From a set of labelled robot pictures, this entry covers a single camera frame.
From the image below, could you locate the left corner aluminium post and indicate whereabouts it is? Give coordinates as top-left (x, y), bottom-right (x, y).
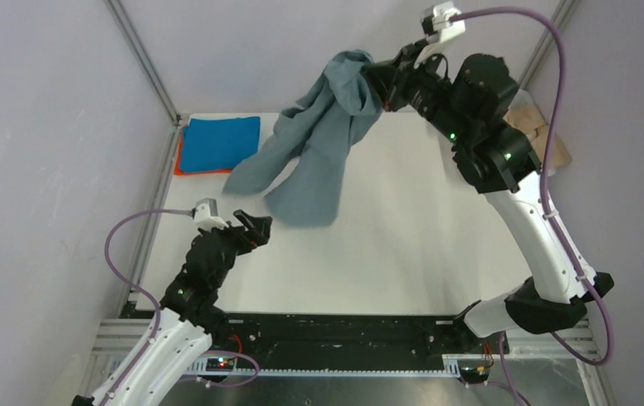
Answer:
top-left (104, 0), bottom-right (181, 124)

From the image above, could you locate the folded blue t-shirt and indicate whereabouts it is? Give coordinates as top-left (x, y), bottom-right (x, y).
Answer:
top-left (179, 116), bottom-right (261, 172)

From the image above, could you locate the aluminium frame rail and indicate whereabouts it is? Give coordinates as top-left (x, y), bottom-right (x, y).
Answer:
top-left (92, 319), bottom-right (598, 378)

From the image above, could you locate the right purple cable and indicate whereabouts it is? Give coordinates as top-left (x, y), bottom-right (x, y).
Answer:
top-left (449, 6), bottom-right (616, 367)

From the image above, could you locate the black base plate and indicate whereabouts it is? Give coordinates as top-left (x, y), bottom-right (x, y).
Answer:
top-left (190, 312), bottom-right (495, 372)

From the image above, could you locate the right controller board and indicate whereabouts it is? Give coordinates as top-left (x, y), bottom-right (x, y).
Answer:
top-left (459, 366), bottom-right (492, 386)

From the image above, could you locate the corner aluminium post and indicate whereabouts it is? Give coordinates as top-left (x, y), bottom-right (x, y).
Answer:
top-left (104, 0), bottom-right (181, 124)
top-left (519, 0), bottom-right (581, 90)

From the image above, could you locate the grey-blue t-shirt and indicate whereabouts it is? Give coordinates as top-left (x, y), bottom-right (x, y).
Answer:
top-left (223, 50), bottom-right (383, 228)

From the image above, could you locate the left controller board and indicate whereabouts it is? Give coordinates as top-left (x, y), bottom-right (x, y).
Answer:
top-left (205, 356), bottom-right (237, 373)

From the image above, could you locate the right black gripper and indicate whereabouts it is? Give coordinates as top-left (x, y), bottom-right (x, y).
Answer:
top-left (365, 38), bottom-right (472, 147)

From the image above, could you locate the white laundry basket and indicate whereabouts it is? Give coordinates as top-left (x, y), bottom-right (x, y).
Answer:
top-left (512, 90), bottom-right (540, 121)

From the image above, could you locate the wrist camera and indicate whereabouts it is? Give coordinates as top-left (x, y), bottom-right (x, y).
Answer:
top-left (414, 1), bottom-right (465, 68)
top-left (192, 198), bottom-right (229, 232)

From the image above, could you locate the folded orange t-shirt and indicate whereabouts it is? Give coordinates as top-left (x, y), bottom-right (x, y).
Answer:
top-left (173, 145), bottom-right (233, 176)

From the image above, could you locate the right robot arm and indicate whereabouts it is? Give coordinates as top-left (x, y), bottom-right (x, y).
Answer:
top-left (362, 43), bottom-right (614, 354)

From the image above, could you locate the right corner aluminium post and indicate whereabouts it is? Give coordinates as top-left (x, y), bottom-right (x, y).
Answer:
top-left (519, 0), bottom-right (581, 90)

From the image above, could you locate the beige crumpled t-shirt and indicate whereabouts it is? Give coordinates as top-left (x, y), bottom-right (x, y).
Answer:
top-left (504, 104), bottom-right (572, 174)

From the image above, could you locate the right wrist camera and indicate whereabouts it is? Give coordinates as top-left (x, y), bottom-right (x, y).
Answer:
top-left (414, 1), bottom-right (465, 68)

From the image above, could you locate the controller board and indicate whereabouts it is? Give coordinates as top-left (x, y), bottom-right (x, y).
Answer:
top-left (459, 366), bottom-right (492, 386)
top-left (205, 356), bottom-right (237, 373)

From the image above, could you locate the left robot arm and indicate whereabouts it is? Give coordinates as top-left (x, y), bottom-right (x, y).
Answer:
top-left (72, 203), bottom-right (272, 405)

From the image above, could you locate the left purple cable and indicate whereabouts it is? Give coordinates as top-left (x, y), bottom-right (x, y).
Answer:
top-left (96, 208), bottom-right (261, 406)

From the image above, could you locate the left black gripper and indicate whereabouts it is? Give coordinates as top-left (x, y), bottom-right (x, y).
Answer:
top-left (198, 209), bottom-right (271, 288)

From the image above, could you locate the purple cable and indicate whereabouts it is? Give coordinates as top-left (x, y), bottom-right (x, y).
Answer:
top-left (449, 6), bottom-right (616, 367)
top-left (96, 208), bottom-right (261, 406)

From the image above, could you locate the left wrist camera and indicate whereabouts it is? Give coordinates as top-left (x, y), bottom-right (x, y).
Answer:
top-left (192, 198), bottom-right (229, 232)

